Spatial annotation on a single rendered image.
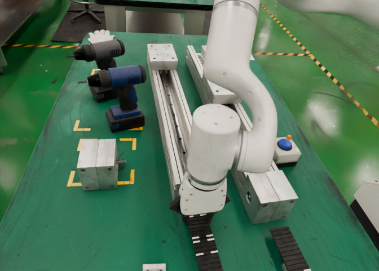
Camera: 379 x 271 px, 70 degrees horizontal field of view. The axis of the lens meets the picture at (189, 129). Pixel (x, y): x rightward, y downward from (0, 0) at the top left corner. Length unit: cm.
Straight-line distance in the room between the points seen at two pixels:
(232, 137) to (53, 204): 52
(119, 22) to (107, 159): 180
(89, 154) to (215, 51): 43
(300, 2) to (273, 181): 44
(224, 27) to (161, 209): 47
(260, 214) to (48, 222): 52
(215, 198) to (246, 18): 37
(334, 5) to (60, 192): 82
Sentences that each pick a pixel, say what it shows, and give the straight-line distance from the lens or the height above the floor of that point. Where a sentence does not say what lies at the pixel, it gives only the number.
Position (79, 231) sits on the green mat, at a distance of 74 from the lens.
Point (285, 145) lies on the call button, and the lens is 88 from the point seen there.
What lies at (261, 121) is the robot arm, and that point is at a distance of 49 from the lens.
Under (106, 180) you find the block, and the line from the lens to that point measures 77.
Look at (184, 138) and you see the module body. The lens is 86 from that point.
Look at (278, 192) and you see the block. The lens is 72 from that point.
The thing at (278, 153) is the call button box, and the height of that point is 84.
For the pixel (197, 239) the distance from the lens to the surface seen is 68.
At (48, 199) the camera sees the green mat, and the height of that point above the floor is 78.
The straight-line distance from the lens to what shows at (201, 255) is 66.
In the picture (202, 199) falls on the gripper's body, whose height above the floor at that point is 92.
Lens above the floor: 141
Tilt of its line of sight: 41 degrees down
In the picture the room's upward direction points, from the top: 7 degrees clockwise
